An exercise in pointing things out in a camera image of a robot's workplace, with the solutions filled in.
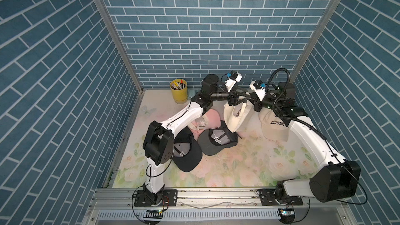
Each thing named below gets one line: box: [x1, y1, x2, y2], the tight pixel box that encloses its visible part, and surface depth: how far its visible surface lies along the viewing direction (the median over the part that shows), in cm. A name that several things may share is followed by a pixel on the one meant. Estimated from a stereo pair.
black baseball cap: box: [172, 126, 203, 173], surface depth 88 cm
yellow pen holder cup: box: [169, 78, 189, 105], surface depth 108 cm
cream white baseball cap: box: [223, 100, 254, 133], surface depth 80 cm
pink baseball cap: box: [191, 108, 222, 142], surface depth 101 cm
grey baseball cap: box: [197, 119, 243, 156], surface depth 94 cm
